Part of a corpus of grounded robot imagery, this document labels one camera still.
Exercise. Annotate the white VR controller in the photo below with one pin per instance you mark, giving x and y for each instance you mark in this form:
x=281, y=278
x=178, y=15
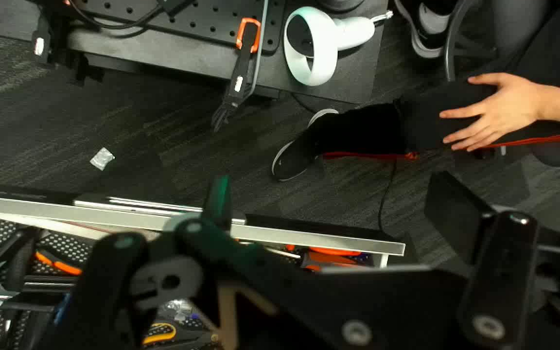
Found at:
x=306, y=60

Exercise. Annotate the orange black bar clamp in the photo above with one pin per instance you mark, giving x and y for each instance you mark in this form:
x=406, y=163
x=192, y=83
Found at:
x=242, y=70

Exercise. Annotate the black trouser leg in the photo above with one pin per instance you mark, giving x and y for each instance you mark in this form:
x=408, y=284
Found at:
x=371, y=128

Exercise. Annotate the metal tool drawer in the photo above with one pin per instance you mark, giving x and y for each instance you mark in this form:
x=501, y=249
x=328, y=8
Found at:
x=164, y=220

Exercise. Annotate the person's bare hand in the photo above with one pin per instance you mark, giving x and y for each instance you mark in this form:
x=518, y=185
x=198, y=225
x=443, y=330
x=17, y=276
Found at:
x=505, y=109

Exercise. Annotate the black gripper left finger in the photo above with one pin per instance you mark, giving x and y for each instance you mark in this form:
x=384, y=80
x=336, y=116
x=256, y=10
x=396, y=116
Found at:
x=102, y=284

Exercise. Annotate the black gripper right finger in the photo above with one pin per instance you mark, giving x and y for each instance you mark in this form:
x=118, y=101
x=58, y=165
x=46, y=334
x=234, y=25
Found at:
x=497, y=278

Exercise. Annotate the white paper scrap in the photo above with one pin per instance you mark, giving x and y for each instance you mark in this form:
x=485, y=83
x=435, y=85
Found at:
x=102, y=157

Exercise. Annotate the black white sneaker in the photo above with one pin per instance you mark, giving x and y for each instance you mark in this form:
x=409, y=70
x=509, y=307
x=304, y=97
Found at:
x=431, y=25

